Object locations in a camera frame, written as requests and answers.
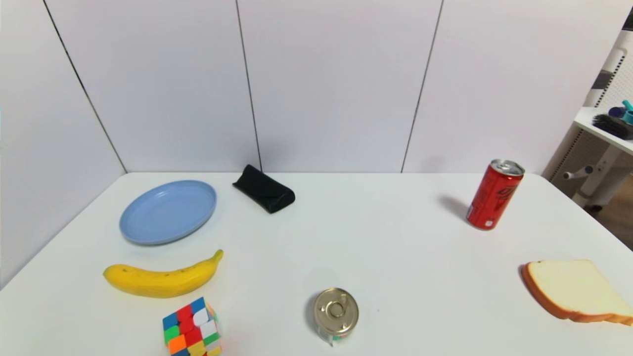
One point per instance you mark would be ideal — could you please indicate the red soda can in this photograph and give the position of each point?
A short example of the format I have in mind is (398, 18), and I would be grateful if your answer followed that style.
(494, 198)

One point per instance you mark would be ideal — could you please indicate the black bristle brush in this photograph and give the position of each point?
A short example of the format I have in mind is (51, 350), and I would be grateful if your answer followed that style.
(613, 126)

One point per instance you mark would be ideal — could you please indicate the small gold-lid tin can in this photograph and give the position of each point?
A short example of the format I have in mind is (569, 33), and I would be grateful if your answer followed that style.
(336, 311)

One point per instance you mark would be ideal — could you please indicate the black glasses case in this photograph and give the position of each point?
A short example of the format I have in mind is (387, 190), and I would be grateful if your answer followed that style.
(264, 190)

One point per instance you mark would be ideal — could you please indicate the white bread slice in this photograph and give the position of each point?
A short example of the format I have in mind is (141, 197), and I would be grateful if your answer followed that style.
(576, 287)

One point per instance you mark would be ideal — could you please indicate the white side shelf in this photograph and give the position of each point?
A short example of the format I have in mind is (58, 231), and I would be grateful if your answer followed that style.
(606, 158)

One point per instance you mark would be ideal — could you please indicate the white pegboard panel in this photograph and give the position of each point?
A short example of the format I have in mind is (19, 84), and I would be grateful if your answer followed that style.
(618, 74)

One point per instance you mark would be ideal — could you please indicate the yellow banana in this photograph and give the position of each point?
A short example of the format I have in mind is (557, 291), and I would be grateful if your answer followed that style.
(158, 283)

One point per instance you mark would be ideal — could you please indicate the multicolour puzzle cube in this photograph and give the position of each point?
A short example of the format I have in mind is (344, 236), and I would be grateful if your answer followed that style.
(190, 329)

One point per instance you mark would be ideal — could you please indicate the dark blue round object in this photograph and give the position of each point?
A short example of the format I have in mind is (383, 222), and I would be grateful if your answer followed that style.
(616, 111)

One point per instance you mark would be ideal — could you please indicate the teal plastic object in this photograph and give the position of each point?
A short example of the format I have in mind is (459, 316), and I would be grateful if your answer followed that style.
(629, 113)

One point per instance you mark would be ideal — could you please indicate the blue plate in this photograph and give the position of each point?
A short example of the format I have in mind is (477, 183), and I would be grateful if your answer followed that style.
(168, 212)

